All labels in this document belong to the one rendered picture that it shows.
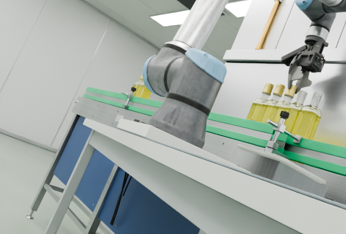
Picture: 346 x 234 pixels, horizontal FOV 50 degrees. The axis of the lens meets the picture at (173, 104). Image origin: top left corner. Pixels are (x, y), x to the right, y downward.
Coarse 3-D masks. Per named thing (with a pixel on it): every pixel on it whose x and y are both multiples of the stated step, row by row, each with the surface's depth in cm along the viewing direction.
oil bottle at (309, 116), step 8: (304, 112) 128; (312, 112) 126; (320, 112) 128; (296, 120) 130; (304, 120) 127; (312, 120) 126; (296, 128) 128; (304, 128) 126; (312, 128) 126; (304, 136) 125; (312, 136) 127
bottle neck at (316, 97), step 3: (315, 93) 130; (318, 93) 129; (315, 96) 129; (318, 96) 129; (321, 96) 130; (312, 99) 130; (315, 99) 129; (318, 99) 129; (312, 102) 129; (315, 102) 129; (318, 102) 129; (315, 105) 128
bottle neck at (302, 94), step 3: (300, 93) 134; (303, 93) 134; (306, 93) 134; (300, 96) 134; (303, 96) 133; (297, 99) 134; (300, 99) 133; (303, 99) 134; (300, 102) 133; (303, 102) 134
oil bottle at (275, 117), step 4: (276, 104) 139; (280, 104) 138; (284, 104) 136; (288, 104) 137; (276, 108) 138; (280, 108) 137; (284, 108) 136; (272, 112) 139; (276, 112) 137; (280, 112) 136; (272, 116) 138; (276, 116) 137; (280, 116) 135; (272, 120) 137; (276, 120) 136
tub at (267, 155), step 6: (246, 150) 100; (252, 150) 97; (258, 150) 96; (264, 156) 95; (270, 156) 92; (276, 156) 91; (282, 162) 91; (288, 162) 91; (294, 168) 94; (300, 168) 94; (306, 174) 97; (312, 174) 96; (318, 180) 98
